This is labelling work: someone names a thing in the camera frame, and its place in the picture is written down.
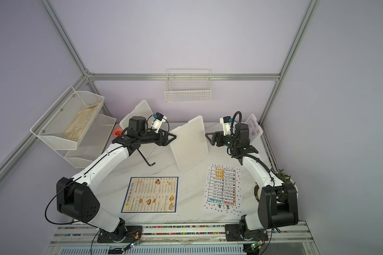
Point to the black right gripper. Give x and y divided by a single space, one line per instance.
218 134

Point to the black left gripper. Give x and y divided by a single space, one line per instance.
165 141

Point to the large white board front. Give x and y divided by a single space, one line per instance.
190 145

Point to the large white board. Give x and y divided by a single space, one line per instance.
142 109
190 145

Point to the small special menu flyer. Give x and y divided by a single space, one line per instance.
254 129

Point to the narrow white rack box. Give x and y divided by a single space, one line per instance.
258 139

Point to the dotted table price menu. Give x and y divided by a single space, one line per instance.
222 190

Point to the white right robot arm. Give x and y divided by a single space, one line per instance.
276 195

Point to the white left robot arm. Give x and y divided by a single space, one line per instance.
75 197

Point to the black allen key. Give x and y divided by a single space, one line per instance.
144 158

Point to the large white board rear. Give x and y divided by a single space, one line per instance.
142 109

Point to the pink plastic cup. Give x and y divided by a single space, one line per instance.
117 131

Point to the large dim sum menu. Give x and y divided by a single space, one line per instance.
151 195

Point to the potted green plant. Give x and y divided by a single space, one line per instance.
263 179

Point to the beige cloth in shelf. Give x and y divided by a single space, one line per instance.
76 129

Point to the upper white mesh shelf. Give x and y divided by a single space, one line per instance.
52 125

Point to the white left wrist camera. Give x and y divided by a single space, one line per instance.
159 119

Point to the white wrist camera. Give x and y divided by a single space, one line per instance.
159 119
226 123

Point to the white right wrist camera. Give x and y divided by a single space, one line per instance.
226 123

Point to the white wire wall basket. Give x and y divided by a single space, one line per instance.
188 85

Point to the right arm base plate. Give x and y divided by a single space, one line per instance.
245 232

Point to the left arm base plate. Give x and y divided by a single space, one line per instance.
127 234

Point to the aluminium front rail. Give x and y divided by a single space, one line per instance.
183 234

